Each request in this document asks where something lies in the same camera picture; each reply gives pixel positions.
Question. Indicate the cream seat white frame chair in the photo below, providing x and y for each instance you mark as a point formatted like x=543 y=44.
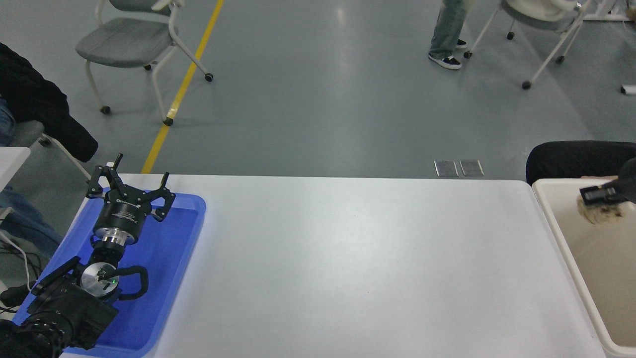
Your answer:
x=536 y=12

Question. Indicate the small white side table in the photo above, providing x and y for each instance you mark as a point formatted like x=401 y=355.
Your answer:
x=11 y=164

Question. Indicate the grey seat white frame chair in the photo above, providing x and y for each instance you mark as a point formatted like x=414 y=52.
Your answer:
x=126 y=42

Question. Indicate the large pale plastic bin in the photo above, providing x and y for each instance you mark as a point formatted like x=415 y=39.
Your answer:
x=596 y=268

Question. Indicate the seated person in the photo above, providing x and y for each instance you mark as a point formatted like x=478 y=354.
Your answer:
x=35 y=99

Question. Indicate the blue plastic tray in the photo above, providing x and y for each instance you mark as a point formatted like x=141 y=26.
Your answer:
x=164 y=258

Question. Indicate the walking person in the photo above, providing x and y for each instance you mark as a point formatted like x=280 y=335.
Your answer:
x=444 y=30

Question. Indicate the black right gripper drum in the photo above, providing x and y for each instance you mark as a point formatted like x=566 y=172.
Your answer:
x=630 y=181

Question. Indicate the square metal floor plate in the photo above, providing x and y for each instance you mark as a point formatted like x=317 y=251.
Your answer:
x=446 y=168
x=471 y=167

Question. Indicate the white cylinder object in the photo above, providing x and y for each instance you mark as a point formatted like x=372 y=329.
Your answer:
x=629 y=90

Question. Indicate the person behind bin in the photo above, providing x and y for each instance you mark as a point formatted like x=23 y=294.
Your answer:
x=571 y=161

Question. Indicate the grey chair under person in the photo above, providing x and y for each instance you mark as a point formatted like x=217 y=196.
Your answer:
x=27 y=133

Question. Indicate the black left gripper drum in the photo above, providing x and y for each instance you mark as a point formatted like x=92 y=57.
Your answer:
x=121 y=214

